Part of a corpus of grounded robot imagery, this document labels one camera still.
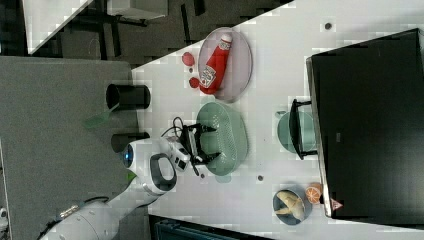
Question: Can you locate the small red toy strawberry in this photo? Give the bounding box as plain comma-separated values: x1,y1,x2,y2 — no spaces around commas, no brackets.
189,77,200,88

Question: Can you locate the black toaster oven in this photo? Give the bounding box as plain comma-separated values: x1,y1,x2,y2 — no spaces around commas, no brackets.
306,29,424,229

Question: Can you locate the green toy pear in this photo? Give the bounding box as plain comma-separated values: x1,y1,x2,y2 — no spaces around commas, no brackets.
127,171,136,182

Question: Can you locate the grey round plate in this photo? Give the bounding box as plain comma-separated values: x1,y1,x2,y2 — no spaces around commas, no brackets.
198,27,253,102

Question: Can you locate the green plastic spatula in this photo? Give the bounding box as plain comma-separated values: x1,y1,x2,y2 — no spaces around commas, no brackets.
83,104,119,129

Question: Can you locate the blue bowl with food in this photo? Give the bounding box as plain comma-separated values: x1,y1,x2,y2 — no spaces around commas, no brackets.
273,189,312,226

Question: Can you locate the green plastic strainer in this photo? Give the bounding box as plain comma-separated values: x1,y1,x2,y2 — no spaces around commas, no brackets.
196,102,248,183

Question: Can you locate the red ketchup bottle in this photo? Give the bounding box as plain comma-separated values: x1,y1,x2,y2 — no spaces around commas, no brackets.
199,34,232,95

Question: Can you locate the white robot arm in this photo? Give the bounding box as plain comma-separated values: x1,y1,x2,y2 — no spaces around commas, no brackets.
37,123,219,240

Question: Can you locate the orange slice toy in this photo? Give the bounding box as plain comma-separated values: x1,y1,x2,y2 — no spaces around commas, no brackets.
305,183,323,204

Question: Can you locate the green mug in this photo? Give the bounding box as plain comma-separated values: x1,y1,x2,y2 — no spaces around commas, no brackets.
276,111,316,153

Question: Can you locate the black round pot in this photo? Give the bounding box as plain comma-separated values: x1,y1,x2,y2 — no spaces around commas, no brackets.
106,84,151,111

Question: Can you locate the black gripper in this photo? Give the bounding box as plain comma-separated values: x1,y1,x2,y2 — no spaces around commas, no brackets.
180,123,220,165

